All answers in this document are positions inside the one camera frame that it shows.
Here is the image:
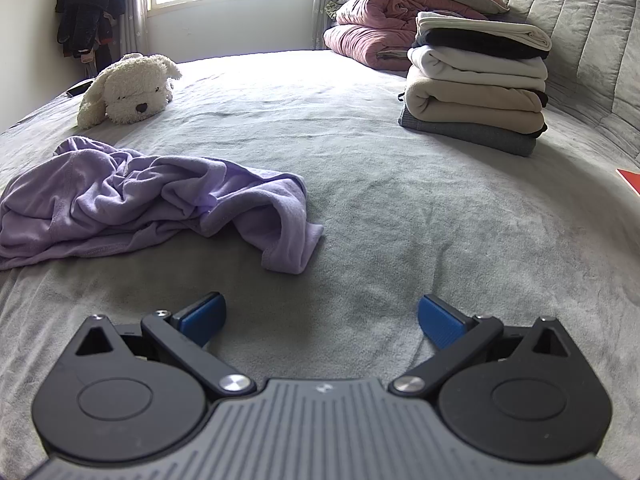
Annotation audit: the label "beige folded garment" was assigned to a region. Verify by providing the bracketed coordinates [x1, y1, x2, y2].
[403, 67, 547, 137]

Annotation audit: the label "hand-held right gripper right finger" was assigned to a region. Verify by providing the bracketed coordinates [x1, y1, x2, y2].
[387, 294, 571, 398]

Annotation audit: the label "grey folded garment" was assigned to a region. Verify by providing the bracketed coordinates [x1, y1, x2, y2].
[398, 105, 537, 157]

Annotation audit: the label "dark hanging clothes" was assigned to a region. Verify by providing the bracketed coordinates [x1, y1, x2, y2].
[55, 0, 126, 63]

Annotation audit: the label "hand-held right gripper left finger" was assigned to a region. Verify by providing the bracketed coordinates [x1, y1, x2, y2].
[75, 291, 256, 397]

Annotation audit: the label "grey quilted headboard cover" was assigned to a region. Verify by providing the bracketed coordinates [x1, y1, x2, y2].
[457, 0, 640, 146]

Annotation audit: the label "pink folded quilt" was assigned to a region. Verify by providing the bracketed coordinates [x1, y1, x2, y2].
[323, 0, 426, 72]

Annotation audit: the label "white plush dog toy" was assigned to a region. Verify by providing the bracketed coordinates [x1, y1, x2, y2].
[76, 53, 183, 129]

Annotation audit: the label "purple pants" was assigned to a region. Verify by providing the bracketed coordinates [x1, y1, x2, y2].
[0, 136, 325, 276]

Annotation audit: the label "white folded garment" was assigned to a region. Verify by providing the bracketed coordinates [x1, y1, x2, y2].
[406, 45, 548, 93]

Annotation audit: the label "cream folded garment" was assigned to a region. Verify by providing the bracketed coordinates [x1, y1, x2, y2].
[415, 11, 552, 52]

